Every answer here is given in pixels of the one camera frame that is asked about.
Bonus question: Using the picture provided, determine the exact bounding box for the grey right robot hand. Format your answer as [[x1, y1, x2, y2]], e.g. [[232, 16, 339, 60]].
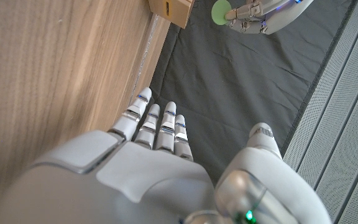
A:
[[0, 86, 332, 224]]

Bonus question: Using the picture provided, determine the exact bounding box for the wooden box with coloured slots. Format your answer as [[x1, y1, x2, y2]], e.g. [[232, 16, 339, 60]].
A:
[[147, 0, 195, 29]]

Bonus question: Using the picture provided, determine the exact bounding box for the green round coin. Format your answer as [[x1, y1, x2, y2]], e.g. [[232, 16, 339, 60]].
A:
[[211, 0, 232, 26]]

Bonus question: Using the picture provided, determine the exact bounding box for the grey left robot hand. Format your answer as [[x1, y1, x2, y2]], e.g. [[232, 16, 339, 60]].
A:
[[224, 0, 315, 35]]

